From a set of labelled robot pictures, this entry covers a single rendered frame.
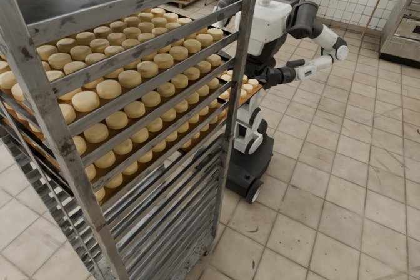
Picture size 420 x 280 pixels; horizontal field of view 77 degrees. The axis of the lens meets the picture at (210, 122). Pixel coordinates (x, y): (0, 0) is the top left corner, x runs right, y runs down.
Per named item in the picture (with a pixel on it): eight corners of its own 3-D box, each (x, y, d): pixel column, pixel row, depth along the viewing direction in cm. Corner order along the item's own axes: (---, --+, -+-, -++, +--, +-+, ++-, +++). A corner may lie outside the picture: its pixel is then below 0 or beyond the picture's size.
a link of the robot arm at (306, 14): (312, 20, 142) (294, 7, 135) (326, 15, 134) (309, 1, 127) (306, 40, 140) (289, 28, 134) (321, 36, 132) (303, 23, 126)
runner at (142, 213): (222, 132, 117) (222, 127, 115) (227, 135, 116) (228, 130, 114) (99, 249, 77) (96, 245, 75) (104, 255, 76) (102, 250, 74)
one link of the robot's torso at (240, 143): (237, 137, 232) (242, 96, 197) (257, 149, 224) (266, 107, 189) (227, 149, 223) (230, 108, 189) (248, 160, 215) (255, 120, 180)
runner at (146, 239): (219, 159, 129) (219, 154, 127) (224, 161, 128) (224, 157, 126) (110, 272, 89) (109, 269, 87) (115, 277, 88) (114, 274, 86)
